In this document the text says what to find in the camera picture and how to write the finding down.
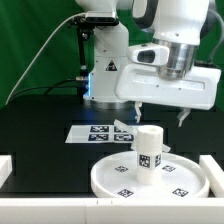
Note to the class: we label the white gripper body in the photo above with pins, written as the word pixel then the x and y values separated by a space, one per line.
pixel 140 83

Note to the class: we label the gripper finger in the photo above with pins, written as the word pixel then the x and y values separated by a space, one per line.
pixel 137 107
pixel 183 115

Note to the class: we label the white cross-shaped table base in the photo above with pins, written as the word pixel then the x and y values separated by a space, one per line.
pixel 124 127

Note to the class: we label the white round table top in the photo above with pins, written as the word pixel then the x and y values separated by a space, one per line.
pixel 115 176

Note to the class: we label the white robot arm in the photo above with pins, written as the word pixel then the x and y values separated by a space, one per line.
pixel 176 24

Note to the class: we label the white sheet with markers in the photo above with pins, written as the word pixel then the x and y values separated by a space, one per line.
pixel 98 134

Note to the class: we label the white right rail block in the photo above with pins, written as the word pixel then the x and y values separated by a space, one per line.
pixel 214 173

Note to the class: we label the white rail block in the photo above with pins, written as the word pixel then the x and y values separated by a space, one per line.
pixel 5 168
pixel 214 173

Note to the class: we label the black camera on stand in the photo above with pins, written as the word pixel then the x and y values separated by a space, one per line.
pixel 85 24

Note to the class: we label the white front rail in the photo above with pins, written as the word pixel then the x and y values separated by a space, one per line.
pixel 110 211

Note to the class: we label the white left rail block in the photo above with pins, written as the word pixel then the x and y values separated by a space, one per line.
pixel 5 168

